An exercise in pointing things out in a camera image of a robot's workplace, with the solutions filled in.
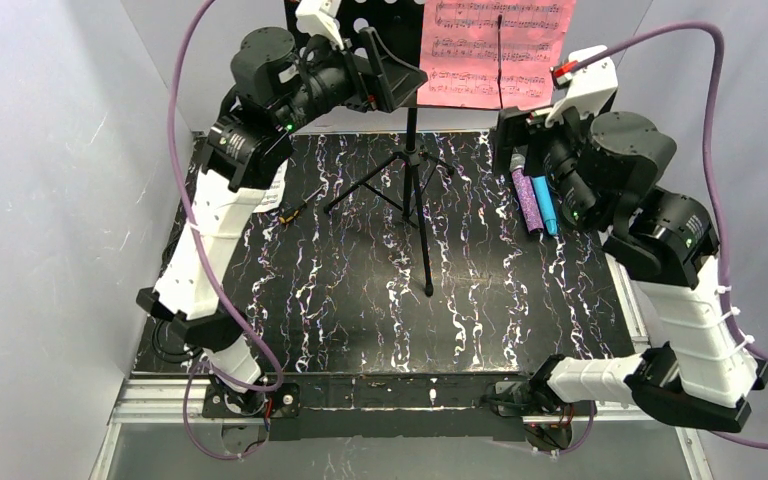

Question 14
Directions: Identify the black tripod music stand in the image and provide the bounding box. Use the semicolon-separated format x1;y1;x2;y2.
287;1;455;297

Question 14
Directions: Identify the blue toy microphone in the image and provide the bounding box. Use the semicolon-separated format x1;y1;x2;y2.
531;176;558;236

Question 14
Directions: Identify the purple glitter microphone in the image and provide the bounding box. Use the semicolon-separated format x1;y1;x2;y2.
509;153;544;233

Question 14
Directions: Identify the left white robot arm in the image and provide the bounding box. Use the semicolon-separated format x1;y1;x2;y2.
137;27;428;393

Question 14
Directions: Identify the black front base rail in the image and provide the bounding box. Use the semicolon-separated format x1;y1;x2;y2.
224;370;577;444

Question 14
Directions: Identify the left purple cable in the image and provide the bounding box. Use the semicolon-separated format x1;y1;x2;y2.
166;0;286;463

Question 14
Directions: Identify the yellow black screwdriver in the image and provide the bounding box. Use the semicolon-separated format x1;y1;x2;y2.
278;186;323;225

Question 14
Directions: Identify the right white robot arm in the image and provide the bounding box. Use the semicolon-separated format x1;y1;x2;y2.
492;107;768;433

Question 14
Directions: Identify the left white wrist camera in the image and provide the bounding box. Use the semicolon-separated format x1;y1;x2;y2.
295;0;346;51

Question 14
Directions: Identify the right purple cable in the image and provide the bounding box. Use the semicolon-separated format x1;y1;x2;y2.
552;19;768;453

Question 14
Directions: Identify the pink sheet music page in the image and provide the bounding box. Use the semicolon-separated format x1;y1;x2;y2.
417;0;576;110

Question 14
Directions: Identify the white sheet music page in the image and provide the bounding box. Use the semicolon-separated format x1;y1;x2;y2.
253;160;289;213

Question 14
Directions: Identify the purple cable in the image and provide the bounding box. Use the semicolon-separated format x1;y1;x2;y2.
166;0;286;463
552;19;768;453

